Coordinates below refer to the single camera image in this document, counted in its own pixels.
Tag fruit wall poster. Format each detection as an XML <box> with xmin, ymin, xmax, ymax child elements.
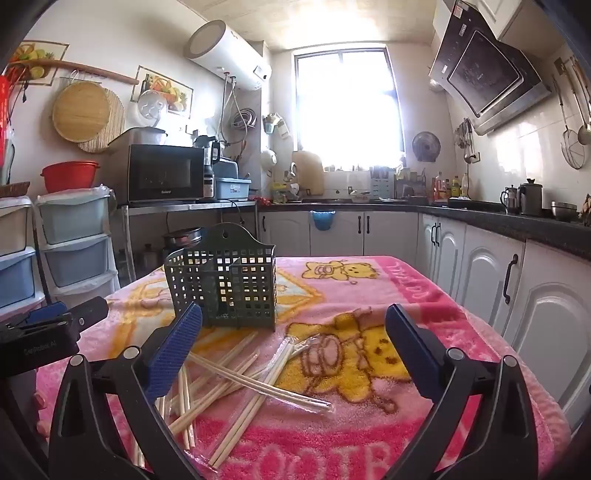
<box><xmin>9</xmin><ymin>41</ymin><xmax>70</xmax><ymax>88</ymax></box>
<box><xmin>130</xmin><ymin>65</ymin><xmax>194</xmax><ymax>118</ymax></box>

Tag kitchen window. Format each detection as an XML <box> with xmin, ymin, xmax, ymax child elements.
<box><xmin>293</xmin><ymin>46</ymin><xmax>406</xmax><ymax>171</ymax></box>

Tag grey plastic drawer unit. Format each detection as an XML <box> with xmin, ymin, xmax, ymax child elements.
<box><xmin>36</xmin><ymin>185</ymin><xmax>120</xmax><ymax>301</ymax></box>

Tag white water heater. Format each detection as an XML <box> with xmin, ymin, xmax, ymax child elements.
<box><xmin>187</xmin><ymin>19</ymin><xmax>272</xmax><ymax>90</ymax></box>

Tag wire skimmer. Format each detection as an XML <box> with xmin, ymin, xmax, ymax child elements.
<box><xmin>551</xmin><ymin>76</ymin><xmax>587</xmax><ymax>169</ymax></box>

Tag metal shelf table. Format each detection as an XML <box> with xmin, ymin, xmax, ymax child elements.
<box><xmin>121</xmin><ymin>199</ymin><xmax>257</xmax><ymax>282</ymax></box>

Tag red plastic basin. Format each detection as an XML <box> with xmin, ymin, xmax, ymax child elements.
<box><xmin>40</xmin><ymin>161</ymin><xmax>101</xmax><ymax>193</ymax></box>

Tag blue dish drainer box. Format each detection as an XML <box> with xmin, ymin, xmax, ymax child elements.
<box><xmin>213</xmin><ymin>157</ymin><xmax>252</xmax><ymax>200</ymax></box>

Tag steel bowl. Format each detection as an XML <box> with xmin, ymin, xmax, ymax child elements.
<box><xmin>549</xmin><ymin>201</ymin><xmax>579</xmax><ymax>221</ymax></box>

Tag steel rectangular pan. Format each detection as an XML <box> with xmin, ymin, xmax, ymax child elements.
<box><xmin>107</xmin><ymin>127</ymin><xmax>168</xmax><ymax>148</ymax></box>

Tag black blender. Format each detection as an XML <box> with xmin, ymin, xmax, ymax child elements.
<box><xmin>194</xmin><ymin>135</ymin><xmax>222</xmax><ymax>201</ymax></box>

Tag round bamboo board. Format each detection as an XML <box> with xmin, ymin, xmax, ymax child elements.
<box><xmin>52</xmin><ymin>82</ymin><xmax>112</xmax><ymax>142</ymax></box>

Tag white round plastic lid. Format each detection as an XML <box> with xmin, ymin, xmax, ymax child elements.
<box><xmin>137</xmin><ymin>89</ymin><xmax>169</xmax><ymax>127</ymax></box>

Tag black gas stove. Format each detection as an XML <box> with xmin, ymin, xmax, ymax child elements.
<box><xmin>448</xmin><ymin>196</ymin><xmax>504</xmax><ymax>212</ymax></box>

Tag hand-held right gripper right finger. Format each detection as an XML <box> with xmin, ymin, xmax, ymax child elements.
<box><xmin>383</xmin><ymin>303</ymin><xmax>540</xmax><ymax>480</ymax></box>

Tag dark kitchen countertop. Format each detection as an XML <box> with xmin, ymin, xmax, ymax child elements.
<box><xmin>256</xmin><ymin>196</ymin><xmax>591</xmax><ymax>259</ymax></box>

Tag hanging kitchen utensils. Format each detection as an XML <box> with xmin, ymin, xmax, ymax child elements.
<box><xmin>454</xmin><ymin>117</ymin><xmax>474</xmax><ymax>151</ymax></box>

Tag black range hood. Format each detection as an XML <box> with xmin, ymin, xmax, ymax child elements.
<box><xmin>428</xmin><ymin>0</ymin><xmax>553</xmax><ymax>136</ymax></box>

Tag coiled grey hose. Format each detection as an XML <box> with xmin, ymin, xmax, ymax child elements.
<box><xmin>231</xmin><ymin>107</ymin><xmax>257</xmax><ymax>132</ymax></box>

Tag steel pot with lid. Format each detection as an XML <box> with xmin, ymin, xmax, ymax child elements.
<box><xmin>161</xmin><ymin>227</ymin><xmax>204</xmax><ymax>259</ymax></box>

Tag french press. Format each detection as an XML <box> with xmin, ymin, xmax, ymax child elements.
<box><xmin>500</xmin><ymin>185</ymin><xmax>521</xmax><ymax>214</ymax></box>

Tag beige cutting board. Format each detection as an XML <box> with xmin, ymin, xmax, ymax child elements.
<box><xmin>292</xmin><ymin>150</ymin><xmax>325</xmax><ymax>197</ymax></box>

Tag round woven mat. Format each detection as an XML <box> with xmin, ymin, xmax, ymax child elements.
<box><xmin>78</xmin><ymin>88</ymin><xmax>126</xmax><ymax>154</ymax></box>

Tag pink printed blanket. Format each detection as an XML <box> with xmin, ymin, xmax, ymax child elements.
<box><xmin>34</xmin><ymin>255</ymin><xmax>573</xmax><ymax>480</ymax></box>

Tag round grey splatter screen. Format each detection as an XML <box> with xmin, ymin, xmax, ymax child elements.
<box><xmin>412</xmin><ymin>131</ymin><xmax>441</xmax><ymax>162</ymax></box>

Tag wall utensil holder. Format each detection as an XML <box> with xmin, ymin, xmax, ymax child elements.
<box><xmin>263</xmin><ymin>113</ymin><xmax>291</xmax><ymax>139</ymax></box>

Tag white upper cabinet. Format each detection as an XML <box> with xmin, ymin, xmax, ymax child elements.
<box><xmin>471</xmin><ymin>0</ymin><xmax>571</xmax><ymax>44</ymax></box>

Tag blue plastic drawer unit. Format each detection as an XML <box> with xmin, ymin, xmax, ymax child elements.
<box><xmin>0</xmin><ymin>196</ymin><xmax>38</xmax><ymax>310</ymax></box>

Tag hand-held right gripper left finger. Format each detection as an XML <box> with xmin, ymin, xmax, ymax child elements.
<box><xmin>47</xmin><ymin>302</ymin><xmax>204</xmax><ymax>480</ymax></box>

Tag long wooden rolling pin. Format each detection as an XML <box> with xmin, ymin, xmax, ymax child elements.
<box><xmin>4</xmin><ymin>59</ymin><xmax>140</xmax><ymax>86</ymax></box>

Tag green plastic utensil basket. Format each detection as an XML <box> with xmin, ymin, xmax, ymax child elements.
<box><xmin>165</xmin><ymin>223</ymin><xmax>278</xmax><ymax>330</ymax></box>

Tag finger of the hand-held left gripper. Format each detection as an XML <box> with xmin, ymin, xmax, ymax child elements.
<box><xmin>14</xmin><ymin>301</ymin><xmax>68</xmax><ymax>329</ymax></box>
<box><xmin>67</xmin><ymin>296</ymin><xmax>110</xmax><ymax>328</ymax></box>

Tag white kitchen cabinets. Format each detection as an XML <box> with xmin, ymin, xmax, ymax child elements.
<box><xmin>256</xmin><ymin>210</ymin><xmax>591</xmax><ymax>430</ymax></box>

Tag grey metal kettle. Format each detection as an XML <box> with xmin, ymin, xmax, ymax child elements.
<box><xmin>518</xmin><ymin>178</ymin><xmax>544</xmax><ymax>217</ymax></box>

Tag steel ladle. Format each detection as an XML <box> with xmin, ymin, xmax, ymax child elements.
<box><xmin>568</xmin><ymin>58</ymin><xmax>591</xmax><ymax>146</ymax></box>

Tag knife holder rack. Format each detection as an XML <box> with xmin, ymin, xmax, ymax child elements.
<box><xmin>369</xmin><ymin>165</ymin><xmax>393</xmax><ymax>199</ymax></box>

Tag pile of chopsticks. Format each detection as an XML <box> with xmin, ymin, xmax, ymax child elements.
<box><xmin>134</xmin><ymin>330</ymin><xmax>333</xmax><ymax>469</ymax></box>

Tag black microwave oven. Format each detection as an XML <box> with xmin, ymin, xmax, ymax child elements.
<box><xmin>109</xmin><ymin>144</ymin><xmax>206</xmax><ymax>206</ymax></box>

